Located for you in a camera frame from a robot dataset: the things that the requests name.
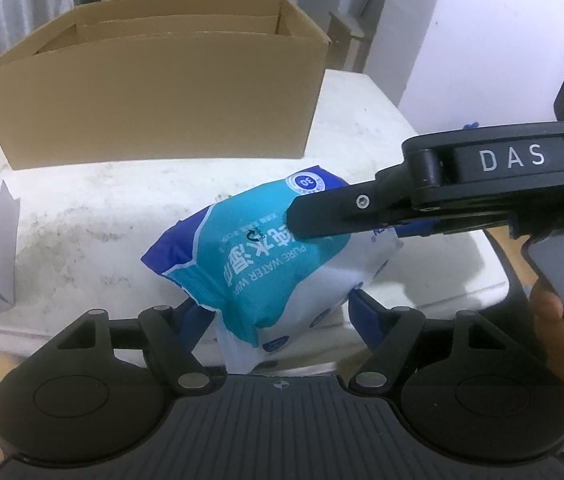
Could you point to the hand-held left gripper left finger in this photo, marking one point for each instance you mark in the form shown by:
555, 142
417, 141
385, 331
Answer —
193, 317

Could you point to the large brown cardboard box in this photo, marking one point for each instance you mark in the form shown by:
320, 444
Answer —
162, 100

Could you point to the blue wet wipes pack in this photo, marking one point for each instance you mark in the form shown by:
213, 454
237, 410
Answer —
262, 280

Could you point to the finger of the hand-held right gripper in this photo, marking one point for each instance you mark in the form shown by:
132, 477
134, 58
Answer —
426, 227
341, 210

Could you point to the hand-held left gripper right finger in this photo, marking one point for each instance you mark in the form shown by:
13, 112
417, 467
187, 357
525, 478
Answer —
364, 312

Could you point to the grey curtain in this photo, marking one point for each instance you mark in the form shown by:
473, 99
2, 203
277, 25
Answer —
7, 0

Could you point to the small wooden cabinet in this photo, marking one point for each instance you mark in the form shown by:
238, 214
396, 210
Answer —
346, 45

